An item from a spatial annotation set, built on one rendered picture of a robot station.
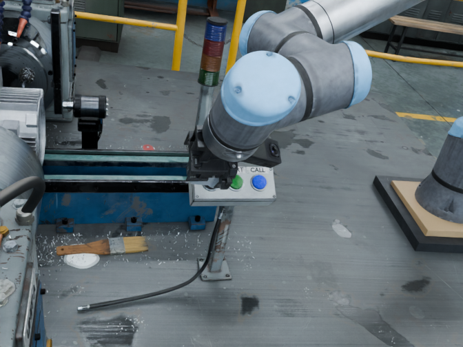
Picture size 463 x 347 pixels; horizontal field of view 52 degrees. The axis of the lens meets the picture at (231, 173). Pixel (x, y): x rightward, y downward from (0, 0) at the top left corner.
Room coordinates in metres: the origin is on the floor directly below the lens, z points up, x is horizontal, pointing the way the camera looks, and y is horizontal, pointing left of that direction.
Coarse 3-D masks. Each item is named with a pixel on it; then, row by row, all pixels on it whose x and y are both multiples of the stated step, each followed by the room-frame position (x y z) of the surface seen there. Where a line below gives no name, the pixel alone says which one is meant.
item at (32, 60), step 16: (16, 16) 1.19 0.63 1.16; (16, 32) 1.09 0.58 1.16; (32, 32) 1.14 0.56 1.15; (48, 32) 1.23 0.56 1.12; (0, 48) 1.07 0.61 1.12; (16, 48) 1.08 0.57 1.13; (32, 48) 1.10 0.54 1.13; (48, 48) 1.14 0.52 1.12; (0, 64) 1.07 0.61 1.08; (16, 64) 1.08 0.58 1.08; (32, 64) 1.09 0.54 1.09; (48, 64) 1.11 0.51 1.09; (16, 80) 1.08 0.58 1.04; (32, 80) 1.07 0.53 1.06; (48, 80) 1.11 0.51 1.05; (48, 96) 1.11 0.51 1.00
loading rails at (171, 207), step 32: (64, 160) 0.95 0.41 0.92; (96, 160) 0.98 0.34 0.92; (128, 160) 1.00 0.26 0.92; (160, 160) 1.03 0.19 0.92; (64, 192) 0.86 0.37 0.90; (96, 192) 0.88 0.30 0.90; (128, 192) 0.90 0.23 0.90; (160, 192) 0.93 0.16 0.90; (64, 224) 0.83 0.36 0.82; (128, 224) 0.88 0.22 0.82; (192, 224) 0.93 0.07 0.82
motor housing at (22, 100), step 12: (0, 96) 0.86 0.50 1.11; (12, 96) 0.87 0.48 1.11; (24, 96) 0.89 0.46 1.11; (36, 96) 0.90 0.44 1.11; (0, 108) 0.85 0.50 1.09; (12, 108) 0.86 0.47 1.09; (24, 108) 0.86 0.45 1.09; (36, 108) 0.87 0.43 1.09; (0, 120) 0.83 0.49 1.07; (24, 120) 0.85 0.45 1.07; (24, 132) 0.83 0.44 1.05; (36, 132) 0.84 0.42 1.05; (36, 144) 0.82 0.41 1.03
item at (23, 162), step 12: (0, 132) 0.67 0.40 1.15; (12, 132) 0.69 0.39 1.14; (0, 144) 0.64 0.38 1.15; (12, 144) 0.66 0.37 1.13; (24, 144) 0.69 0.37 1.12; (0, 156) 0.61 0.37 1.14; (12, 156) 0.63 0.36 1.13; (24, 156) 0.66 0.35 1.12; (36, 156) 0.70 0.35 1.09; (0, 168) 0.59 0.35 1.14; (12, 168) 0.61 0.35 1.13; (24, 168) 0.64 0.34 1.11; (36, 168) 0.68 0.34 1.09; (0, 180) 0.56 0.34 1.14; (12, 180) 0.58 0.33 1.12; (24, 192) 0.59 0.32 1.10; (36, 228) 0.57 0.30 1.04
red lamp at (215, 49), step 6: (204, 36) 1.33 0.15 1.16; (204, 42) 1.32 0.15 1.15; (210, 42) 1.31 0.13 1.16; (216, 42) 1.31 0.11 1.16; (222, 42) 1.32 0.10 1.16; (204, 48) 1.32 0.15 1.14; (210, 48) 1.31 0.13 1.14; (216, 48) 1.31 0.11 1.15; (222, 48) 1.32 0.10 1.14; (210, 54) 1.31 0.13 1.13; (216, 54) 1.31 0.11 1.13; (222, 54) 1.33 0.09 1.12
